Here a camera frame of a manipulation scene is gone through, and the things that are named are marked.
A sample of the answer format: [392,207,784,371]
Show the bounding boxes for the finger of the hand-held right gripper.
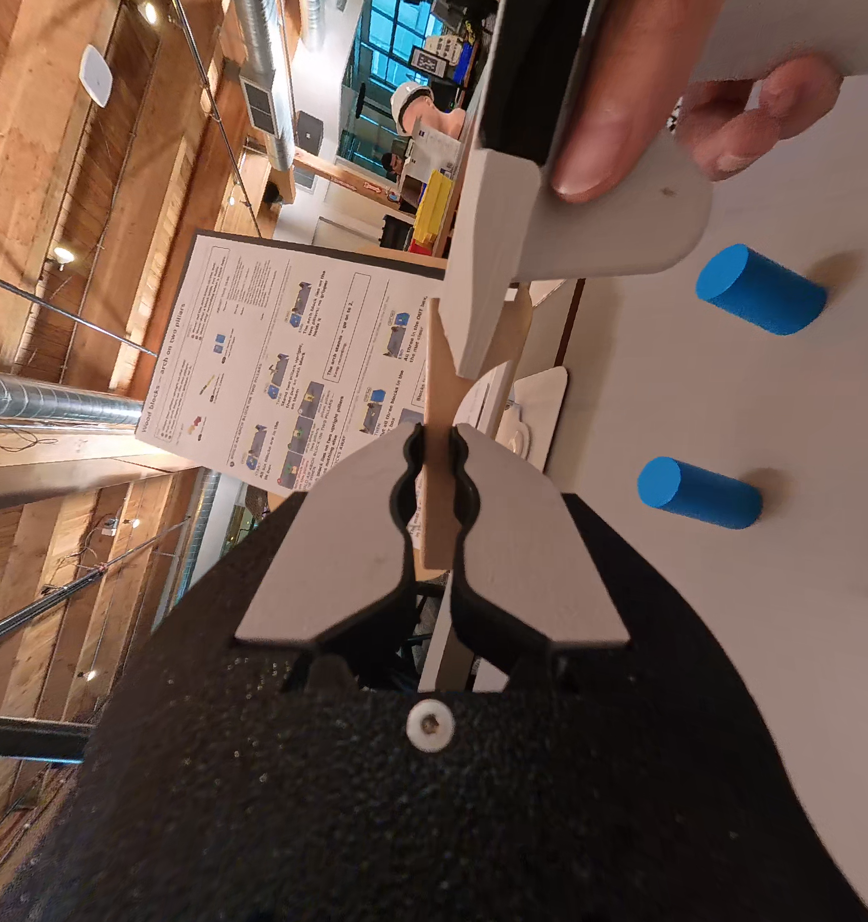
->
[440,128,716,380]

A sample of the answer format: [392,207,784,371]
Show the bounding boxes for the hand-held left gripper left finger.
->
[234,422,426,660]

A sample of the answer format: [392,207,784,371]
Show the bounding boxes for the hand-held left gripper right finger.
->
[448,422,632,660]

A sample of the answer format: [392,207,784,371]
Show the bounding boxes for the thin wooden plank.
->
[423,303,466,571]

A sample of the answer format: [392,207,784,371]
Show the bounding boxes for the blue wooden cylinder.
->
[636,455,765,532]
[695,243,829,337]

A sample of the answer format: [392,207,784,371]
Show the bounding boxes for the person's right hand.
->
[548,0,845,204]

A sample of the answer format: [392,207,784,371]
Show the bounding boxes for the yellow storage bins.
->
[412,169,456,243]

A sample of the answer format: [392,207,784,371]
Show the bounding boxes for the white hard hat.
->
[389,81,436,136]

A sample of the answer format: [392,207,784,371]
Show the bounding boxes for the large paned window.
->
[343,0,442,91]

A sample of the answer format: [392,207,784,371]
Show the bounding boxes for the wooden document stand white base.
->
[186,229,570,476]

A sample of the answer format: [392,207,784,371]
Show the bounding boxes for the printed instruction sheet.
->
[134,232,452,499]

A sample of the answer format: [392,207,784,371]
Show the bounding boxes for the white air vent grille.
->
[239,74,278,135]

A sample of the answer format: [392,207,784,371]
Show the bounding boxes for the black ceiling beam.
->
[0,715,95,766]

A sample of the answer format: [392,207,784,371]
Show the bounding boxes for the white ceiling access point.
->
[78,43,113,110]

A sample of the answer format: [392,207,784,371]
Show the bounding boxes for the silver spiral air duct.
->
[233,0,299,174]
[0,366,145,427]

